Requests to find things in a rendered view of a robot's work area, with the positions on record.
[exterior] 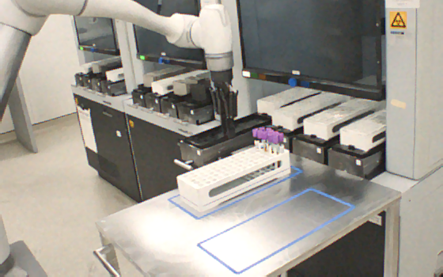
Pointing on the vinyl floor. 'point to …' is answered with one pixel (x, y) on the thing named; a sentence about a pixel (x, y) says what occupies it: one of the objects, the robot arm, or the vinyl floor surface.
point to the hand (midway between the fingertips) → (227, 127)
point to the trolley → (249, 226)
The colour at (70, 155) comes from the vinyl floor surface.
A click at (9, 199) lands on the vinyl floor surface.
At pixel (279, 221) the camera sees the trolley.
